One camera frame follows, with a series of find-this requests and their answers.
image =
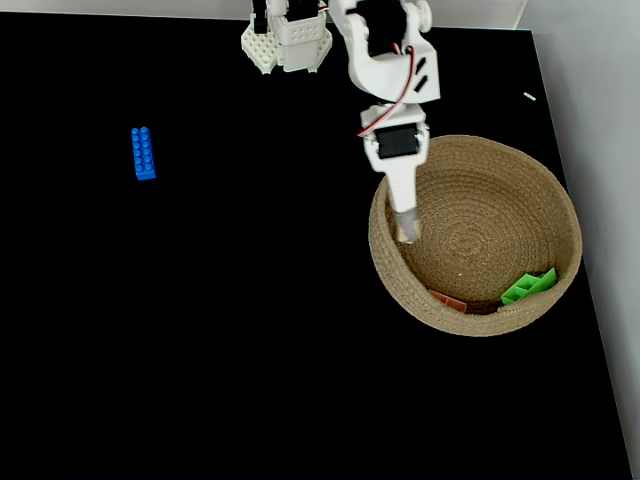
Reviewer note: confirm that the white vertical wall strip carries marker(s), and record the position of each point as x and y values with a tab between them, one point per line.
520	12

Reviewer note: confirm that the small white scrap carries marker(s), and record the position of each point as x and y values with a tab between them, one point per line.
529	96

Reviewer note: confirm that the green lego block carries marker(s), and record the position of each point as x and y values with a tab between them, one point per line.
530	287

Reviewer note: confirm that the blue lego block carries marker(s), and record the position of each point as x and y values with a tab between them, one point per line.
143	154

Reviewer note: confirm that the pink lego block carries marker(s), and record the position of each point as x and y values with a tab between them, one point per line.
450	301

